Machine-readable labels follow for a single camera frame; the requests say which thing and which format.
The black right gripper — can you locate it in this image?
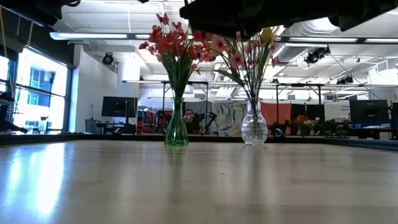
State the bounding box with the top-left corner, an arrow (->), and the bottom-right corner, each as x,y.
179,0 -> 331,40

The pink flower bunch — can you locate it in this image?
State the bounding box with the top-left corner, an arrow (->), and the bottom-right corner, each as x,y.
213,34 -> 259,103
236,30 -> 280,103

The clear glass vase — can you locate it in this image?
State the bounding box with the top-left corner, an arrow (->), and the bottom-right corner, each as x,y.
241,98 -> 269,146

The green glass vase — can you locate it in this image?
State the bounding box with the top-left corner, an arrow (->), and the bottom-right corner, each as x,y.
164,96 -> 190,147

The black ceiling spotlight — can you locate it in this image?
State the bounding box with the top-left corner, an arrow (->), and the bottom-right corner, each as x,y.
336,75 -> 354,85
305,45 -> 331,65

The black overhead truss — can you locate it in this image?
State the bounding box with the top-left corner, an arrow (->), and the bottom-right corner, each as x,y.
123,79 -> 398,125

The orange partition panel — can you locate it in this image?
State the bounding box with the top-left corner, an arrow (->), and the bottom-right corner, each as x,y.
260,102 -> 292,127

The leaf print panel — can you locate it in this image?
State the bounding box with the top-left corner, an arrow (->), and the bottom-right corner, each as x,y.
213,101 -> 249,137

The background flower bouquet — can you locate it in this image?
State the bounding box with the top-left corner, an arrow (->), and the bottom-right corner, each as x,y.
294,114 -> 322,135

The person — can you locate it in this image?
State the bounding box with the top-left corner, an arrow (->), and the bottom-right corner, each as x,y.
183,108 -> 203,134

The white sign board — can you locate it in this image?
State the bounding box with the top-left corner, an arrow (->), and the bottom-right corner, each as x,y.
323,101 -> 351,122

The black monitor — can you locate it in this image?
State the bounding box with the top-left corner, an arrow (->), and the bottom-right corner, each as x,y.
101,96 -> 139,118
349,99 -> 389,124

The long ceiling light bar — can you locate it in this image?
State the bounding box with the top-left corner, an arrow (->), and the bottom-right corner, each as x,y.
49,30 -> 398,44

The grey bin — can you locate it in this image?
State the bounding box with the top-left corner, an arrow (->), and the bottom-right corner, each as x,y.
85,118 -> 102,134

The bright window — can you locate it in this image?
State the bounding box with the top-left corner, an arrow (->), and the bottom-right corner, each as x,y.
12,46 -> 70,134

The silver ventilation duct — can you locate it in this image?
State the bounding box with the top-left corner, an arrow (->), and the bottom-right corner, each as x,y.
275,26 -> 312,65

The round black ceiling camera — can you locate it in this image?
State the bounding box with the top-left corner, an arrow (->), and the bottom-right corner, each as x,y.
101,52 -> 115,66

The yellow hanging strap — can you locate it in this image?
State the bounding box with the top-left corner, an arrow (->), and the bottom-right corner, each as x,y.
27,21 -> 35,47
0,7 -> 7,60

